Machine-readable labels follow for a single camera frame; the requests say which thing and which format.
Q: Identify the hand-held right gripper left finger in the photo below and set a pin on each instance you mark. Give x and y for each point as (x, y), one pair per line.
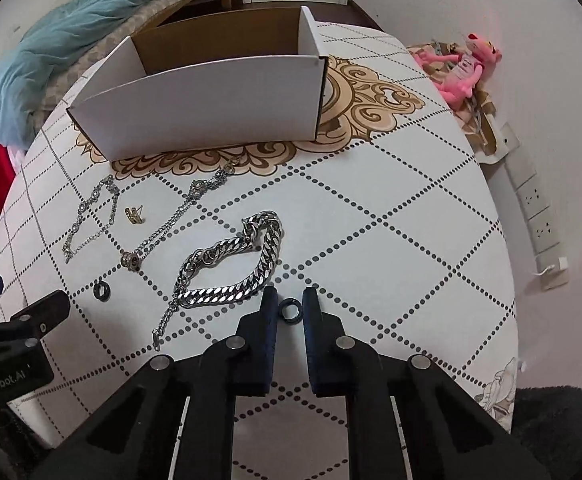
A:
(269, 332)

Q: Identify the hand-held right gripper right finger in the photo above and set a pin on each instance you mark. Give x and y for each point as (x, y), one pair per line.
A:
(311, 332)

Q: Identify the gold earrings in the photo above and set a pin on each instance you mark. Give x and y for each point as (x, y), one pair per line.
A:
(133, 214)

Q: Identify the white dotted patterned tablecloth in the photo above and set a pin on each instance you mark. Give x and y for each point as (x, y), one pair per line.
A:
(396, 200)

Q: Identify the white cardboard box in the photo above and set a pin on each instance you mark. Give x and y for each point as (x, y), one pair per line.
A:
(196, 105)

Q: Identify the light blue blanket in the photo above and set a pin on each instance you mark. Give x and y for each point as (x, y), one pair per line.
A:
(46, 45)

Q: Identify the dark fuzzy cushion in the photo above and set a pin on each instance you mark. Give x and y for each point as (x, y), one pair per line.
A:
(556, 420)

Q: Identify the white power strip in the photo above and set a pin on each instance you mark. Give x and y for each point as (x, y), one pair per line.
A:
(533, 195)

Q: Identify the brown cardboard box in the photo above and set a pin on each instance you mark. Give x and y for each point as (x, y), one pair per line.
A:
(488, 130)

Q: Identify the pink plush toy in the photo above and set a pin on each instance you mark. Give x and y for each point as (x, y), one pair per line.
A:
(463, 72)

